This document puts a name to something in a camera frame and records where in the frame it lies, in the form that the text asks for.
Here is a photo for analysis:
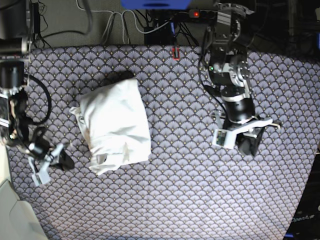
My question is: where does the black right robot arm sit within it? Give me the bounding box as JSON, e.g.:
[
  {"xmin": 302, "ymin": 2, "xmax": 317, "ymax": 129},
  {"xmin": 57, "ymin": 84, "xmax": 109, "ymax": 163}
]
[{"xmin": 0, "ymin": 0, "xmax": 75, "ymax": 186}]

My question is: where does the white T-shirt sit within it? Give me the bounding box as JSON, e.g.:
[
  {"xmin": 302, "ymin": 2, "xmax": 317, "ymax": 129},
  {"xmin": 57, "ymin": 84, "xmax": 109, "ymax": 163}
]
[{"xmin": 69, "ymin": 78, "xmax": 151, "ymax": 176}]

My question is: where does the red table clamp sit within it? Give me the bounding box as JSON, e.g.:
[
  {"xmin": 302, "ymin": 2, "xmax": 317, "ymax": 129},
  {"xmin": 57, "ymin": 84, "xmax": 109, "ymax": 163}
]
[{"xmin": 172, "ymin": 47, "xmax": 180, "ymax": 61}]

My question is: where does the black power adapter box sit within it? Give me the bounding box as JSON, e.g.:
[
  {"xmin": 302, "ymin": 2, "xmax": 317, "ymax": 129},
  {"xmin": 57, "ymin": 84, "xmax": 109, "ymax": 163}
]
[{"xmin": 144, "ymin": 25, "xmax": 174, "ymax": 46}]

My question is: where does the patterned purple table cloth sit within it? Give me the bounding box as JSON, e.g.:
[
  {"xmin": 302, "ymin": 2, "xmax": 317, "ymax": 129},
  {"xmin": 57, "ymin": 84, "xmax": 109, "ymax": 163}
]
[{"xmin": 8, "ymin": 45, "xmax": 320, "ymax": 240}]

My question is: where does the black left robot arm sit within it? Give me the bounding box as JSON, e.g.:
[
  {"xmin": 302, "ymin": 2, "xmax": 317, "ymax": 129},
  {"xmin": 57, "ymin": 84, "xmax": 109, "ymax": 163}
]
[{"xmin": 199, "ymin": 0, "xmax": 281, "ymax": 156}]

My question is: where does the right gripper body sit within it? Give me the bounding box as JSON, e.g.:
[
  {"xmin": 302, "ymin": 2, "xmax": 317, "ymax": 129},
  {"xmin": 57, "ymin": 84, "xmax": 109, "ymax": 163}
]
[{"xmin": 27, "ymin": 143, "xmax": 65, "ymax": 187}]

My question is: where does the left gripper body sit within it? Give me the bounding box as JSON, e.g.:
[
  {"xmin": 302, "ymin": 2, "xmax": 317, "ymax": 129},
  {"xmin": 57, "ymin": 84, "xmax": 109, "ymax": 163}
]
[{"xmin": 212, "ymin": 110, "xmax": 282, "ymax": 150}]

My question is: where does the black case with logo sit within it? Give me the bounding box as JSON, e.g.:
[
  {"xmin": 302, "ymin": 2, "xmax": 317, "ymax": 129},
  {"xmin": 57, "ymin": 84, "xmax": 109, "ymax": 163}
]
[{"xmin": 284, "ymin": 154, "xmax": 320, "ymax": 240}]

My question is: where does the blue box overhead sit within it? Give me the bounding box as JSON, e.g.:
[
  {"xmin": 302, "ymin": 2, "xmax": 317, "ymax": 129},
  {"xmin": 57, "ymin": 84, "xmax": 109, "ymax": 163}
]
[{"xmin": 120, "ymin": 0, "xmax": 191, "ymax": 10}]

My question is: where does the black power strip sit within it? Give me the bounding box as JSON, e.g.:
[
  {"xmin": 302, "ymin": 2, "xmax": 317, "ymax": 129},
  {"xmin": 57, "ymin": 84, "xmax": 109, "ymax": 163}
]
[{"xmin": 188, "ymin": 9, "xmax": 217, "ymax": 19}]

